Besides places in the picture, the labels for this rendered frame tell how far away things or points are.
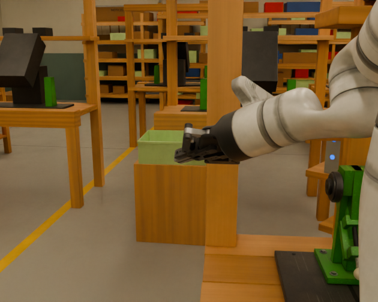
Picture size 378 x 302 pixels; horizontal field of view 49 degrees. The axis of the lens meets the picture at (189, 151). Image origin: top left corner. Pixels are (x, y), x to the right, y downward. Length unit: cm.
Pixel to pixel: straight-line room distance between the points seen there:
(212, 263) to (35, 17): 1131
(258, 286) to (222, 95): 50
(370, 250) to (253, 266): 88
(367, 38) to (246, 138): 22
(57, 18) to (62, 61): 111
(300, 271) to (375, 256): 84
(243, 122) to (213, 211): 66
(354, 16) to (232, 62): 31
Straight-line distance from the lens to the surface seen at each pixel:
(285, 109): 54
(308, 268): 114
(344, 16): 103
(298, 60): 786
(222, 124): 60
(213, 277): 110
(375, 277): 29
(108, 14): 1139
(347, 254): 108
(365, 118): 49
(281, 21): 1013
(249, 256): 122
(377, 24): 42
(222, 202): 119
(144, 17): 1050
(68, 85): 1187
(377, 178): 28
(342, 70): 52
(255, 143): 57
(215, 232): 123
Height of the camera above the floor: 145
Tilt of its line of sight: 14 degrees down
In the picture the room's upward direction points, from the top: straight up
